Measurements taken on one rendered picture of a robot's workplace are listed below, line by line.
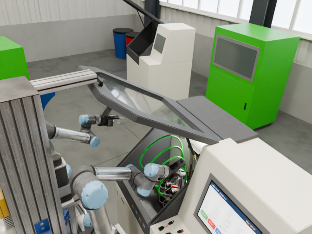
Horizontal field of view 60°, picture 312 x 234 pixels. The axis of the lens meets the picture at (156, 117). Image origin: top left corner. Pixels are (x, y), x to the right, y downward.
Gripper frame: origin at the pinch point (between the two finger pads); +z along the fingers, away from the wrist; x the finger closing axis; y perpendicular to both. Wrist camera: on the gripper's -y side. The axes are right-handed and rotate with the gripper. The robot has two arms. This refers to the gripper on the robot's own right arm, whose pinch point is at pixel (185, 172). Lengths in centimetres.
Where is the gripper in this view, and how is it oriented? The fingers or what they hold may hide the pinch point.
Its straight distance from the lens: 180.8
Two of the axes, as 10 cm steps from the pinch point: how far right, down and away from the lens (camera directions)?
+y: -6.2, 7.3, 2.8
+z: 6.1, 2.4, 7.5
